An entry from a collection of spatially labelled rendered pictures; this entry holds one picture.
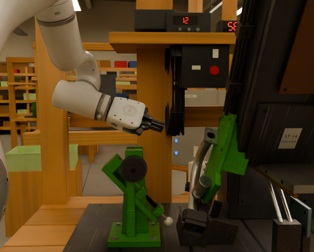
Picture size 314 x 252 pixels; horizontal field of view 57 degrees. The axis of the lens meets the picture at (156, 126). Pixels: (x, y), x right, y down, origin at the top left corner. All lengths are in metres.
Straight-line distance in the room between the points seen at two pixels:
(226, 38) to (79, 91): 0.54
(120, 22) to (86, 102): 10.27
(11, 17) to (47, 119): 0.81
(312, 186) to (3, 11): 0.65
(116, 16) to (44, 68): 9.96
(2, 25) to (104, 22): 10.67
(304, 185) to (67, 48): 0.62
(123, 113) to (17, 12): 0.48
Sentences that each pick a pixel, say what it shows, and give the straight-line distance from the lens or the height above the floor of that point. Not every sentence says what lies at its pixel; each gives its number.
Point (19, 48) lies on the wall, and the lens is 11.33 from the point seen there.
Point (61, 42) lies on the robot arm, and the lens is 0.75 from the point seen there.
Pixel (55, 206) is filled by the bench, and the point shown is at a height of 0.88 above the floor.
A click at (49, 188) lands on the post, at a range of 1.28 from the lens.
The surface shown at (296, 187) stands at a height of 1.13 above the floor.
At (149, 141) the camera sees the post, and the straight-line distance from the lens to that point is 1.17.
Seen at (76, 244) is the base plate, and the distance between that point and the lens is 0.93.
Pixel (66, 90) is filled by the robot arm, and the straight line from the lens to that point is 0.87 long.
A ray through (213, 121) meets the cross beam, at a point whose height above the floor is 1.21.
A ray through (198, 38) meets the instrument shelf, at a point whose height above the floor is 1.52.
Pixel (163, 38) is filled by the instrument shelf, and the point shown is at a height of 1.52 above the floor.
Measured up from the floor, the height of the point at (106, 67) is 2.00.
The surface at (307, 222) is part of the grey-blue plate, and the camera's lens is 0.86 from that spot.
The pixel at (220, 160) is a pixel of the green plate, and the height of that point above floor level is 1.15.
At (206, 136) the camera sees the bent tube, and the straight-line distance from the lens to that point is 0.89.
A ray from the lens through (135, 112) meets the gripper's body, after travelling 0.87.
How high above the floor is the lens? 1.33
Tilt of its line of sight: 6 degrees down
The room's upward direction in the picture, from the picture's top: straight up
